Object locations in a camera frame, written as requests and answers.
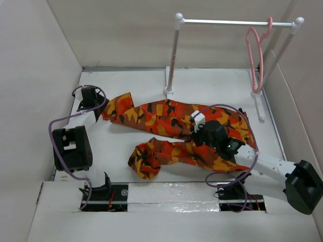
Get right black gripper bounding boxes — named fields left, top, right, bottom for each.
left=189, top=122, right=219, bottom=150

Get orange camouflage trousers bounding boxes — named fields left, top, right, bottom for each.
left=102, top=93, right=248, bottom=179

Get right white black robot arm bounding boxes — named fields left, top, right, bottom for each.
left=191, top=120, right=322, bottom=215

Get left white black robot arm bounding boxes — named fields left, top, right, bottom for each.
left=48, top=85, right=113, bottom=200

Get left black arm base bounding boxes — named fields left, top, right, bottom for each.
left=79, top=172, right=129, bottom=212

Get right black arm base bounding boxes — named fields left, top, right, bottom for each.
left=213, top=183, right=266, bottom=212

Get pink plastic clothes hanger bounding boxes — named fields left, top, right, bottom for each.
left=245, top=17, right=274, bottom=93

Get white metal clothes rack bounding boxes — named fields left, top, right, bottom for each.
left=156, top=13, right=305, bottom=123

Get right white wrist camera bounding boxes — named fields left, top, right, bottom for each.
left=190, top=110, right=205, bottom=133

